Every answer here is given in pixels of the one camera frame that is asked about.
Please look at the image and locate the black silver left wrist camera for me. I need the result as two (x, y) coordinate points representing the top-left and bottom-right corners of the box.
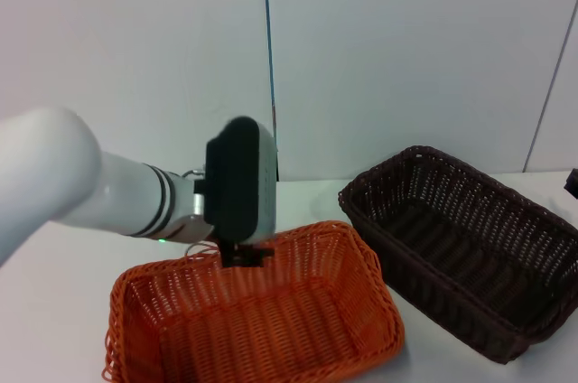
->
(193, 116), (280, 247)

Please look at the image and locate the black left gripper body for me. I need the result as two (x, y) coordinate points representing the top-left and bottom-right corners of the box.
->
(219, 240), (275, 258)

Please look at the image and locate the orange woven plastic basket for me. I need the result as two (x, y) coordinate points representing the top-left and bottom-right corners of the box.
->
(99, 220), (406, 383)

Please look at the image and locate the dark brown woven basket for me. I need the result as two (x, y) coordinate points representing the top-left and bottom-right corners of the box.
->
(338, 145), (578, 365)

